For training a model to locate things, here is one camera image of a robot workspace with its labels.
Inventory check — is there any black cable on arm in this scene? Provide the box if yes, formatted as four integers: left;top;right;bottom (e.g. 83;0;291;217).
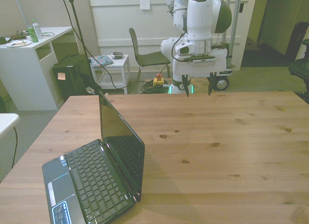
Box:
166;1;189;63

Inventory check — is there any dark chair with metal legs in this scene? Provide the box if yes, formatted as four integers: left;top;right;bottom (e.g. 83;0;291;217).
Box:
128;28;173;95

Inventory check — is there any patterned fabric pouch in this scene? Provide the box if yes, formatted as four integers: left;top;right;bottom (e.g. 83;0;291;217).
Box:
90;54;114;68

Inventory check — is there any black laptop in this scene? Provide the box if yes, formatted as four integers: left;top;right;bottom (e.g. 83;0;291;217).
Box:
42;90;146;224

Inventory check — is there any clutter of small items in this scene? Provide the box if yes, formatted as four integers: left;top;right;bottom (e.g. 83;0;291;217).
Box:
10;30;30;42

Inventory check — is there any small white side table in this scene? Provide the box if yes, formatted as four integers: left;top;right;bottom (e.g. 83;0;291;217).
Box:
88;54;130;96

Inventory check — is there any white desk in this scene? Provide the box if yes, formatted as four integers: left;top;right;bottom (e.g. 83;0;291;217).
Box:
0;26;81;112

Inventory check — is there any yellow emergency stop button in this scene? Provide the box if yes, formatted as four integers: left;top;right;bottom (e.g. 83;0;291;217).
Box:
153;73;165;87

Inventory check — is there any black computer tower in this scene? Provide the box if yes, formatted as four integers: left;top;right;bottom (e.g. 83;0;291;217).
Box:
51;55;92;102

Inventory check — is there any coiled dark cable bundle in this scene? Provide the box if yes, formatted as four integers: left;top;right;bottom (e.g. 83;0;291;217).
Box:
140;80;173;95

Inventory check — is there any thin black cable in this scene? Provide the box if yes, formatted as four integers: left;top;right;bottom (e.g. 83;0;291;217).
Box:
9;126;19;170

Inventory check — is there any white rounded table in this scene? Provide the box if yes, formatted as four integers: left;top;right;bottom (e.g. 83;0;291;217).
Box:
0;112;20;140

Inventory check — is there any white plate with food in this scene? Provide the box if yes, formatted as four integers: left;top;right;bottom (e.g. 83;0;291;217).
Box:
6;40;33;48

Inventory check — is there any clear plastic bottle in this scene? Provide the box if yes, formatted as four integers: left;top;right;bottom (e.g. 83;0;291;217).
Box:
32;19;44;40

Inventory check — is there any long black cable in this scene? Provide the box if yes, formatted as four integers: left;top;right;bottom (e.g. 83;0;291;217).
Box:
59;0;171;90

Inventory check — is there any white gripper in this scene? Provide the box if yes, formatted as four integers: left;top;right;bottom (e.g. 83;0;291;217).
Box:
172;48;229;98

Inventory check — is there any black office chair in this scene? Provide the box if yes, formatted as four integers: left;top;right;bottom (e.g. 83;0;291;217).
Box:
288;21;309;97

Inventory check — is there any black camera tripod stand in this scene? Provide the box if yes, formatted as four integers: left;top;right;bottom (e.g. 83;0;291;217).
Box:
57;0;100;95

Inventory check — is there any green bottle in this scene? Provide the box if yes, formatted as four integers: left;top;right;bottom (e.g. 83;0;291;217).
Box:
27;25;39;43

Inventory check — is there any metal pole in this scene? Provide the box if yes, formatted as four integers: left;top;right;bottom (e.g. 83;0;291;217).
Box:
221;0;243;68

